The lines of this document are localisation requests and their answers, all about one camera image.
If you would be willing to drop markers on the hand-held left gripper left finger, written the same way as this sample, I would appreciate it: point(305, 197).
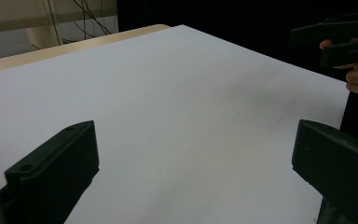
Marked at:
point(59, 168)

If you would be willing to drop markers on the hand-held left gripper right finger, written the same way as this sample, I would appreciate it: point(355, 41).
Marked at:
point(338, 165)

